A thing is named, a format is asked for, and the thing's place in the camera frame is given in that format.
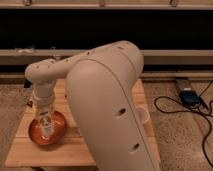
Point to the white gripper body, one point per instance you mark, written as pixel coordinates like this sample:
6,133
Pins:
43,97

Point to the small white bottle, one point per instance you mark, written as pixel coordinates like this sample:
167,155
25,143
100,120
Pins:
46,125

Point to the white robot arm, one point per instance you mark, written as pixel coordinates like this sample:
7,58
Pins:
98,86

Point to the orange ceramic bowl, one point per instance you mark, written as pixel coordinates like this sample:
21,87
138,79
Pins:
59,125

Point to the wooden table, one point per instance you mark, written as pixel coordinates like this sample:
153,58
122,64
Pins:
69,151

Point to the white mug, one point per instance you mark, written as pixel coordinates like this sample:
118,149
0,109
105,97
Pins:
143,115

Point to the blue power box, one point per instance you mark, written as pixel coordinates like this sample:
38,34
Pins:
189,97

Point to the black table leg bracket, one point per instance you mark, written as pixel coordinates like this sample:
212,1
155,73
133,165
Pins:
27,84

